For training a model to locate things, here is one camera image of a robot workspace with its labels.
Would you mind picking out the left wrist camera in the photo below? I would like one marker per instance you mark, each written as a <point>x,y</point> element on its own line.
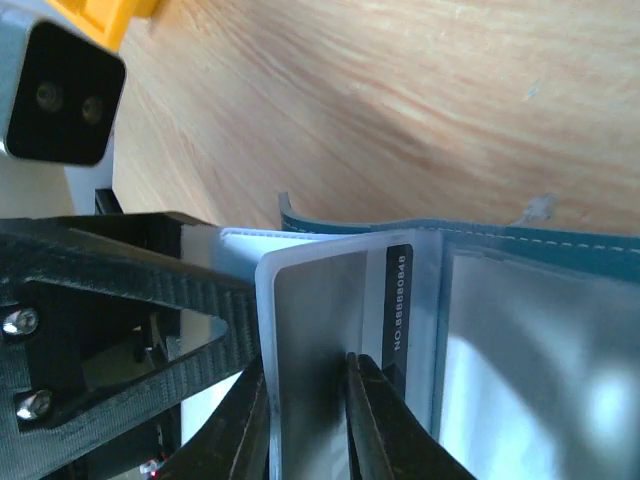
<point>60,93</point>

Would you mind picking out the blue card holder wallet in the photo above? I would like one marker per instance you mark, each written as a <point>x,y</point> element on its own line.
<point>516,348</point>

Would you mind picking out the orange triple bin left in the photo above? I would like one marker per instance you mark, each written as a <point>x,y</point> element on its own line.
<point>104,21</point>

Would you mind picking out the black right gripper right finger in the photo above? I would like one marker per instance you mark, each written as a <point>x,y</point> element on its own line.
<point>385,439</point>

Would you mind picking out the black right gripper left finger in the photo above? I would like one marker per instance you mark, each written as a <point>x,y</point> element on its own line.
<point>234,442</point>

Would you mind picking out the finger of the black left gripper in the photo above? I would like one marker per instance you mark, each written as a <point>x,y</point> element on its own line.
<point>119,339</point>

